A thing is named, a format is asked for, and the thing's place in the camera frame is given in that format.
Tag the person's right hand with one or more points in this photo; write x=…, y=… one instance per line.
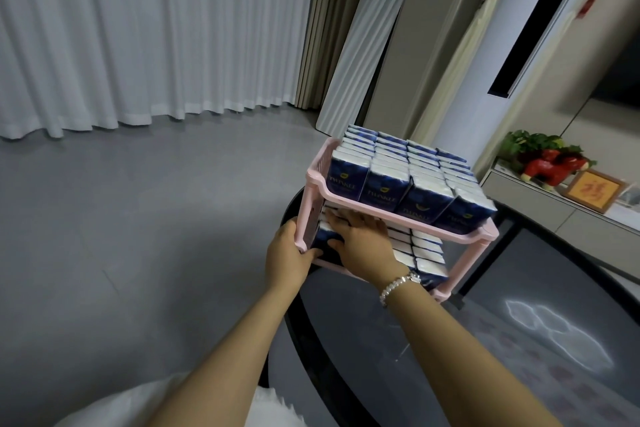
x=367, y=251

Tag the person's left hand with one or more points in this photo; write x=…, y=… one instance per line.
x=286, y=261

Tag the person's left thumb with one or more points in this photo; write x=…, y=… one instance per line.
x=311, y=255

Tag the person's right thumb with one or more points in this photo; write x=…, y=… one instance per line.
x=336, y=239

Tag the single blue tissue pack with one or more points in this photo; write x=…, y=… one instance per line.
x=325, y=241

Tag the pink plastic two-tier rack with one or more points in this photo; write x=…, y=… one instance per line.
x=380, y=215

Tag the person's left forearm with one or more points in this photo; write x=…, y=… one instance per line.
x=235, y=351

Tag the person's right forearm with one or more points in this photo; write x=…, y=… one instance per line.
x=465, y=361

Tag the small group of blue tissue packets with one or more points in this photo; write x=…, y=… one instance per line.
x=422, y=251

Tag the large group of blue tissue packets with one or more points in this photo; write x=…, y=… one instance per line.
x=415, y=176

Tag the wrapped air conditioner pipe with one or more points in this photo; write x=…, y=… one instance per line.
x=465, y=66

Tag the green potted plant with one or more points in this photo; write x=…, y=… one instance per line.
x=530, y=141

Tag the red bull figurine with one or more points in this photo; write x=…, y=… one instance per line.
x=547, y=169

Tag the beige drape curtain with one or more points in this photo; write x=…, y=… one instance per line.
x=335, y=16

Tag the grey media cabinet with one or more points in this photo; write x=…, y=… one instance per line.
x=560, y=231

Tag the white standing air conditioner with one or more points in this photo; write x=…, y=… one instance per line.
x=505, y=91

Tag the person's white garment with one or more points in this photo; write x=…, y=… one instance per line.
x=115, y=404

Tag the wooden framed picture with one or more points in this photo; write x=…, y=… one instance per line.
x=595, y=190

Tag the white sheer curtain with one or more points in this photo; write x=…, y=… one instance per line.
x=150, y=26

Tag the black television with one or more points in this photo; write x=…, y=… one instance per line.
x=620, y=76

